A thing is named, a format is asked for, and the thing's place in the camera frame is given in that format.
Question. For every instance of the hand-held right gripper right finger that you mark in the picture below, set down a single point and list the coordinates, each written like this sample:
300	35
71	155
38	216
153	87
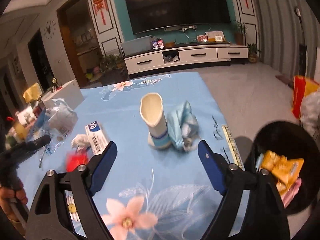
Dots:
212	167

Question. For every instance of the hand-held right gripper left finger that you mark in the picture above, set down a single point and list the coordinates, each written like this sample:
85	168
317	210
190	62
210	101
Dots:
105	166

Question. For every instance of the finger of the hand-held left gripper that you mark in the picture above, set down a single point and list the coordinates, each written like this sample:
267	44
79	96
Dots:
37	142

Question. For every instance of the clear plastic wrapper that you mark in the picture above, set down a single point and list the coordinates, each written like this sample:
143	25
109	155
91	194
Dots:
40	127

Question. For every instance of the red pack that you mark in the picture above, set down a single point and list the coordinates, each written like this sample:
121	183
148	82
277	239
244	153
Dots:
76	161

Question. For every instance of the white and blue medicine box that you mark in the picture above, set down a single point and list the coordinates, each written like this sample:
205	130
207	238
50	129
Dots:
96	137

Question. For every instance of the white tissue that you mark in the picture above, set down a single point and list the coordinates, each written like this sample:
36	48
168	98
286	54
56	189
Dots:
79	141

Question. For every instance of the light blue cloth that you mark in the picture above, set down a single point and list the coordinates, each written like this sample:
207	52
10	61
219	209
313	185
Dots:
177	125

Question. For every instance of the white paper cup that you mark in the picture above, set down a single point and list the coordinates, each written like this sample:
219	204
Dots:
156	127

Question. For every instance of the yellow chips bag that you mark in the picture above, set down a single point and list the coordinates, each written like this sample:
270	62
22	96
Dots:
282	170

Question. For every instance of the black bucket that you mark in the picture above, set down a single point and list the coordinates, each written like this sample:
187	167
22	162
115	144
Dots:
275	135

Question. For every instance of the pink plastic packet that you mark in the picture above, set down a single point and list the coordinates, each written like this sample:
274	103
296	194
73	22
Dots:
291	195

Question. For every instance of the person's left hand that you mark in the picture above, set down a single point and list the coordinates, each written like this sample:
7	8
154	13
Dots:
12	197

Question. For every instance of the yellow cloth on clutter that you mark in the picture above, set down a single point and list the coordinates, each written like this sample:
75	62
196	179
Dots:
31	92

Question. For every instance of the blue floral tablecloth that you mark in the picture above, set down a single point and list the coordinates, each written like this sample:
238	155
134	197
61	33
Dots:
125	110

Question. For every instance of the potted plants by doorway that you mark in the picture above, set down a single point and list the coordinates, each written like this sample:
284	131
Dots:
111	63

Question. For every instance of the red and yellow shopping bag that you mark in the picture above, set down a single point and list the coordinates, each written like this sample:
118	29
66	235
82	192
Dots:
300	97

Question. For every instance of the white television cabinet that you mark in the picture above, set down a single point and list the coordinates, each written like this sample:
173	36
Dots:
145	61

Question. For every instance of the dark door mat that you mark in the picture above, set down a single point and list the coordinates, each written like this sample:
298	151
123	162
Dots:
283	80

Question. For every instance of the large white plastic bag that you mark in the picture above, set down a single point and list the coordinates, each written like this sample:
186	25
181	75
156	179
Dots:
311	112

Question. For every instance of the small potted plant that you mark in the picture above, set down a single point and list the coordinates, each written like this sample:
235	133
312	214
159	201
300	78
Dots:
253	53

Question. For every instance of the picture frames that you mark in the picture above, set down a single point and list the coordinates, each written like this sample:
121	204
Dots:
212	37

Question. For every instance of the tall potted plant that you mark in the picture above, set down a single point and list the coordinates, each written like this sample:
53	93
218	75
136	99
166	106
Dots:
240	33

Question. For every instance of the upright floor washer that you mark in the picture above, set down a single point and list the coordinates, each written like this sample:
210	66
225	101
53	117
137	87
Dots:
302	55

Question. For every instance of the grey curtain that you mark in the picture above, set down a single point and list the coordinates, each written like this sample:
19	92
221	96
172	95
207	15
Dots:
275	30

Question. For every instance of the black television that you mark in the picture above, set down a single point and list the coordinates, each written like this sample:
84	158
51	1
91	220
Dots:
175	5

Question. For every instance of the wall clock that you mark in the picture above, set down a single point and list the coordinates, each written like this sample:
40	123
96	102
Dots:
50	29

